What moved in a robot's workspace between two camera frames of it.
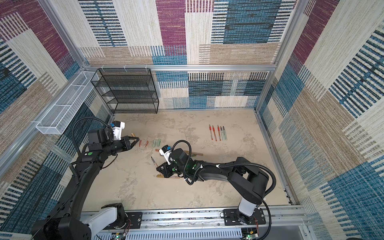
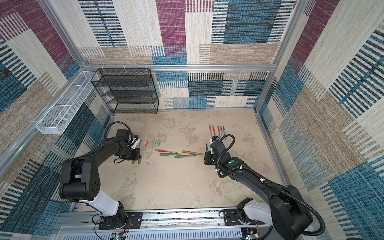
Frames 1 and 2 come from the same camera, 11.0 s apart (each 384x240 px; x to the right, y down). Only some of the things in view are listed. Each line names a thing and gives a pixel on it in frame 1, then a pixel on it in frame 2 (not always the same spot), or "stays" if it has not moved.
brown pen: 193,153 stays
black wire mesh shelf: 127,90 stays
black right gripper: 167,173 → 207,161
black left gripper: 126,145 → 135,156
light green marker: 224,133 stays
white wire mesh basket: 55,122 stays
